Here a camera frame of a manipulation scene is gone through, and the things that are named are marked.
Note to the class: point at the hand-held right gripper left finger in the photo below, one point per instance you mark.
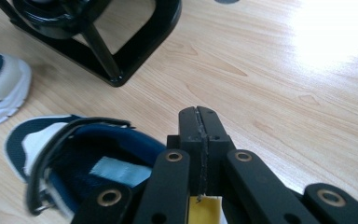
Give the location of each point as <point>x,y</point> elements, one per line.
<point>189,137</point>

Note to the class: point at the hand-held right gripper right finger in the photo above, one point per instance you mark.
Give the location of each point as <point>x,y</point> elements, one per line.
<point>214,137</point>

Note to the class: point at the navy and white sneaker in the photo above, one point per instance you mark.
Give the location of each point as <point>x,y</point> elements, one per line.
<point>84,146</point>
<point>3,87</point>

